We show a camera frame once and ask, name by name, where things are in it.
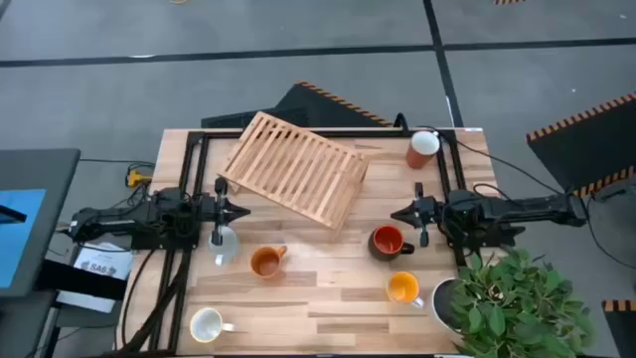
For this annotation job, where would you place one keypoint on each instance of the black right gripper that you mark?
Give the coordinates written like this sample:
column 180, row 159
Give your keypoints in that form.
column 432, row 213

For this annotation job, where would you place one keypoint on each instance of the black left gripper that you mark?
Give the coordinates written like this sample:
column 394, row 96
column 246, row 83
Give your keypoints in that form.
column 214, row 211

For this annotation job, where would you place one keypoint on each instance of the black mug red inside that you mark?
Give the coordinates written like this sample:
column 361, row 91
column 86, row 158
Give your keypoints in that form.
column 387, row 241

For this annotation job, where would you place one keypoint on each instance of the green patterned white mug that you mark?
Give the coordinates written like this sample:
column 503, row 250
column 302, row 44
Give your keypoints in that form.
column 226, row 251

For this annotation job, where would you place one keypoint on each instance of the orange faceted mug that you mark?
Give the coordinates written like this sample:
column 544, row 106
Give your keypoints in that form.
column 268, row 263

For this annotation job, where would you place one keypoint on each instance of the terracotta cup white inside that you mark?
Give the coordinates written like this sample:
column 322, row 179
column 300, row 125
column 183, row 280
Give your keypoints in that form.
column 422, row 146

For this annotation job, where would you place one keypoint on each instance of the red patterned white mug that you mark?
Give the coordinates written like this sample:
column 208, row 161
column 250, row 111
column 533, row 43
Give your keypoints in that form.
column 206, row 325

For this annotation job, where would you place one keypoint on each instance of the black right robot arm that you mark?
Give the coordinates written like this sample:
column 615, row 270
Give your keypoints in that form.
column 522, row 206

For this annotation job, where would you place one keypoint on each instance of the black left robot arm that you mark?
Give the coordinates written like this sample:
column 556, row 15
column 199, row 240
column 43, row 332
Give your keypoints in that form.
column 114, row 219

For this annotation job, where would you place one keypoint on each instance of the wooden slatted rack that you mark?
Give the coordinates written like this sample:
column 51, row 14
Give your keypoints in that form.
column 298, row 169

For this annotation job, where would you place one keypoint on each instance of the white round plant pot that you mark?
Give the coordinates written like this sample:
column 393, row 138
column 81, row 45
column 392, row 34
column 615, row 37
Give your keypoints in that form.
column 439, row 303

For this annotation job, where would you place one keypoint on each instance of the yellow power plug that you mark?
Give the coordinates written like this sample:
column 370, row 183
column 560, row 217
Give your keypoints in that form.
column 135, row 177

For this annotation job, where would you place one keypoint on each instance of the black mat orange striped edge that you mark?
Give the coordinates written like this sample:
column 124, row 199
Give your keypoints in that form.
column 507, row 2
column 308, row 107
column 621, row 333
column 586, row 149

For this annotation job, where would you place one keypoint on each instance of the white printed cardboard box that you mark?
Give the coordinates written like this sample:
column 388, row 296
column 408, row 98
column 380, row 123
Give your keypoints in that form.
column 102, row 261

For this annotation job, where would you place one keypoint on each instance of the green leafy plant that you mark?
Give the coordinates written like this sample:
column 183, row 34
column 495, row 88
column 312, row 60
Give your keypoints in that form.
column 517, row 308

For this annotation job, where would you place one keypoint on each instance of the grey monitor blue screen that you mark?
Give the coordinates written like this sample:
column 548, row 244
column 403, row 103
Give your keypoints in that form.
column 49, row 199

